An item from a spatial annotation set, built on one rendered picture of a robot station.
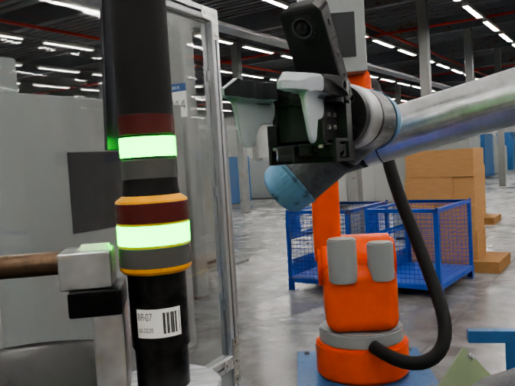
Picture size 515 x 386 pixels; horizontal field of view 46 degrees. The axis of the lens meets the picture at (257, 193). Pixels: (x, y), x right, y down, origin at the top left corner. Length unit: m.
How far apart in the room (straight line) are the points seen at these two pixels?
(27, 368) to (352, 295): 3.72
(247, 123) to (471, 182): 7.72
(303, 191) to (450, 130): 0.22
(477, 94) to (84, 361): 0.59
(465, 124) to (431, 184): 7.48
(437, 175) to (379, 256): 4.31
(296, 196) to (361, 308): 3.44
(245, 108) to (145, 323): 0.25
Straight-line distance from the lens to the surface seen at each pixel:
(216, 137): 1.82
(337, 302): 4.18
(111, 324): 0.37
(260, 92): 0.55
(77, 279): 0.36
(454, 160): 8.24
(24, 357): 0.54
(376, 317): 4.23
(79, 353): 0.54
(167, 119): 0.36
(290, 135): 0.59
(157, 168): 0.35
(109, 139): 0.38
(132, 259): 0.35
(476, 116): 0.86
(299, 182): 0.77
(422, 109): 0.87
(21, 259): 0.38
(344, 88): 0.56
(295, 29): 0.62
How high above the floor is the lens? 1.59
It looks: 3 degrees down
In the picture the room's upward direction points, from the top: 4 degrees counter-clockwise
